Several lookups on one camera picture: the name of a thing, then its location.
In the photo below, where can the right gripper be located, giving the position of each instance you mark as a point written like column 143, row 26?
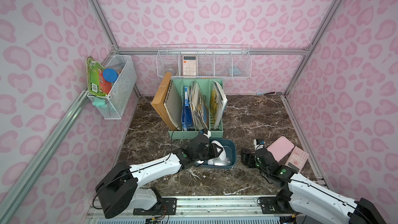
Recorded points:
column 247, row 156

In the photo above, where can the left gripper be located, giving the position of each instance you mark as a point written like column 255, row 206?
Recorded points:
column 213, row 149

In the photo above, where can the teal storage box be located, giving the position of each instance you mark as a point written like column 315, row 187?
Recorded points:
column 230, row 149

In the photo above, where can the white rounded mouse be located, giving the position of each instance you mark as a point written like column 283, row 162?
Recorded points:
column 219, row 150

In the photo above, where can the silver grey mouse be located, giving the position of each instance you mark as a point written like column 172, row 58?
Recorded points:
column 219, row 163

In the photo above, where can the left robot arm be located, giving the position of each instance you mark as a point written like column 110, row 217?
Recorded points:
column 122, row 185

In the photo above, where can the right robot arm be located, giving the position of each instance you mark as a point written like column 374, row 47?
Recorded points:
column 299, row 194

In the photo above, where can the pink case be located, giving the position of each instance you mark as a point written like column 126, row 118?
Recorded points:
column 280, row 148

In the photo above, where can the blue folder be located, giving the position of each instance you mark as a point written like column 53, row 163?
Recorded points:
column 186, row 116

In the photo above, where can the picture books stack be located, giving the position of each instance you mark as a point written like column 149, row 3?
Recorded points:
column 198, row 107

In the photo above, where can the green file organizer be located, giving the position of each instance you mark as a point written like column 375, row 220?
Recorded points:
column 205, row 87

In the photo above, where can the pink calculator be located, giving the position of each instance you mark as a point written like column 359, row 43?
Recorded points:
column 297, row 159

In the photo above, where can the grey spiral notebook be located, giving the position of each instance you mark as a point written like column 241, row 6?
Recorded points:
column 173, row 106

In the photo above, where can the brown folder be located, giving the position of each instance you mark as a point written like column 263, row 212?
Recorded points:
column 159, row 99

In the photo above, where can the white calculator in basket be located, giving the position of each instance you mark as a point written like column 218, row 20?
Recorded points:
column 189, row 65

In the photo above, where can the white mesh side basket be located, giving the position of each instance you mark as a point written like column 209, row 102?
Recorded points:
column 121, row 89

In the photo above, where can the blue round lid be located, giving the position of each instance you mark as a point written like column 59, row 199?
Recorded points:
column 110, row 75

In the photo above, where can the green card package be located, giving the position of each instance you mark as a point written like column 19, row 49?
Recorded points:
column 97, row 85

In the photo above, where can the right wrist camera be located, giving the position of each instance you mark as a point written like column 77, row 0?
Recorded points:
column 259, row 144

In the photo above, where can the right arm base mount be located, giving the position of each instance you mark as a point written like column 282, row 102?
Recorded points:
column 270, row 205

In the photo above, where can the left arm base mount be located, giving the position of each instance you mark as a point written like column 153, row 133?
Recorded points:
column 165, row 206

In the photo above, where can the long white wire basket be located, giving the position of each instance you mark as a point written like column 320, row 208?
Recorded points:
column 212, row 62

